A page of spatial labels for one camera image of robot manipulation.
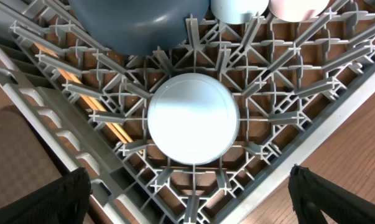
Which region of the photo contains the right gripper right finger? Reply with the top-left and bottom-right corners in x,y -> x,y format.
288,165 -> 375,224

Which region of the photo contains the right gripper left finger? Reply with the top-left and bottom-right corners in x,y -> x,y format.
0,167 -> 91,223

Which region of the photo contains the light blue bowl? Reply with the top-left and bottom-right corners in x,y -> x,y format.
147,73 -> 239,165

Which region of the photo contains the white pink cup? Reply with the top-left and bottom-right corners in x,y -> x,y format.
269,0 -> 330,22

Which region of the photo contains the large blue plate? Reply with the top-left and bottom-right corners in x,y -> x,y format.
69,0 -> 210,55

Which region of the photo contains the light blue cup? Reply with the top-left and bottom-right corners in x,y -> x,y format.
210,0 -> 269,24

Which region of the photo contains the grey dishwasher rack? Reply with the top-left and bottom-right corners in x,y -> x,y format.
0,0 -> 375,223

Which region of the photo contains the brown serving tray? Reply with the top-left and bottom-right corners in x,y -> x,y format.
0,106 -> 92,223

